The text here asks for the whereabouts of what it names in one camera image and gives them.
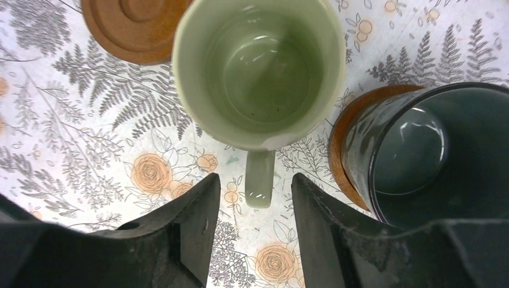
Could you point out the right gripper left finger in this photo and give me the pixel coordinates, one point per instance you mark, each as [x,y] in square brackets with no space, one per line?
[169,247]

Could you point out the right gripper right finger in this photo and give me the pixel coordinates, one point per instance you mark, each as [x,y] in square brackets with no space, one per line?
[341,247]

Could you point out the brown wooden coaster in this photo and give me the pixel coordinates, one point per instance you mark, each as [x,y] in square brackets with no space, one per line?
[137,31]
[339,130]

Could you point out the dark green mug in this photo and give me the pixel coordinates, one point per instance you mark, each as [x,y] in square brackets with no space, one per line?
[432,153]

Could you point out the pale green mug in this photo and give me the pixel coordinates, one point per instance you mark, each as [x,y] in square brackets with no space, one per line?
[259,76]

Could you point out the floral tablecloth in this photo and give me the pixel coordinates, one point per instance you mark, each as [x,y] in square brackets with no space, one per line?
[90,142]

